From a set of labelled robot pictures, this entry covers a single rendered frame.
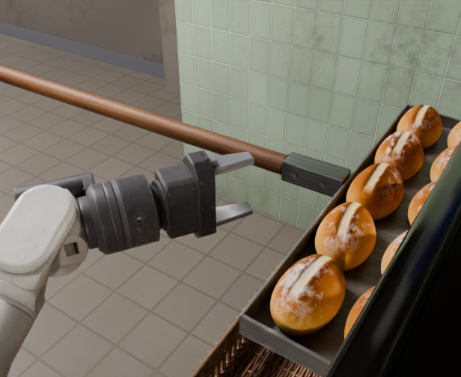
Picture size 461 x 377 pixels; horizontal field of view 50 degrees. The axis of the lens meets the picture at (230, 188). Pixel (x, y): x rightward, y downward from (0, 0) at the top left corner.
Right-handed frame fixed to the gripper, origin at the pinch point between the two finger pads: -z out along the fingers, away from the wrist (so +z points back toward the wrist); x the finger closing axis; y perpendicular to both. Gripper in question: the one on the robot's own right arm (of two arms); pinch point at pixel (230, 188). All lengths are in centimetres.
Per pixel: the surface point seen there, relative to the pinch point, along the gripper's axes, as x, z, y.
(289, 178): -0.7, -9.0, 0.0
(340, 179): 1.6, -13.2, -5.7
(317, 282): 3.6, 0.2, -22.3
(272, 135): -73, -74, 127
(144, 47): -97, -64, 336
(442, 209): 23.2, 3.7, -36.1
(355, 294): -1.5, -5.5, -21.2
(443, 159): 2.8, -27.6, -8.5
